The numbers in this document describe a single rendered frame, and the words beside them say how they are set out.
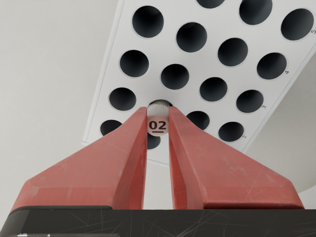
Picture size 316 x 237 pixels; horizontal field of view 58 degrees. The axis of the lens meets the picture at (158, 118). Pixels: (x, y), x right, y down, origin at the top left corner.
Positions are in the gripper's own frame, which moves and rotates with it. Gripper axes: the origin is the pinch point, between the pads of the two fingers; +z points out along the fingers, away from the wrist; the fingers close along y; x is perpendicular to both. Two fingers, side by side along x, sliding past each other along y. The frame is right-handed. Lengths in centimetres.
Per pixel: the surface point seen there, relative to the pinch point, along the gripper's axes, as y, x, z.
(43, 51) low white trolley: 6.4, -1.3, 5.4
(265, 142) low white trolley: -7.4, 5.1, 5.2
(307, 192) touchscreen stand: -67, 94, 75
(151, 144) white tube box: 0.4, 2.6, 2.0
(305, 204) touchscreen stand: -69, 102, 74
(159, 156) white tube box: -0.1, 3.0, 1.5
